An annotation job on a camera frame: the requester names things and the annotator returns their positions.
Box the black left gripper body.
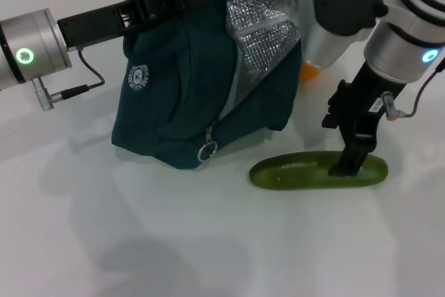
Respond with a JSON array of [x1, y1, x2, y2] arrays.
[[56, 0, 151, 52]]

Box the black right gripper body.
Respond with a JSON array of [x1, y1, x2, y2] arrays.
[[338, 62, 407, 138]]

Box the green cucumber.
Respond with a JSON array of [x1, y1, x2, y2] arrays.
[[249, 150, 389, 191]]

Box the dark blue-green insulated lunch bag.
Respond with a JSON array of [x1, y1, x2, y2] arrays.
[[111, 0, 302, 172]]

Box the yellow pear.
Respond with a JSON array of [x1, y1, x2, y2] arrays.
[[300, 60, 323, 84]]

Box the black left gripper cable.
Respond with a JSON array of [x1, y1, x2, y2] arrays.
[[32, 49, 106, 113]]

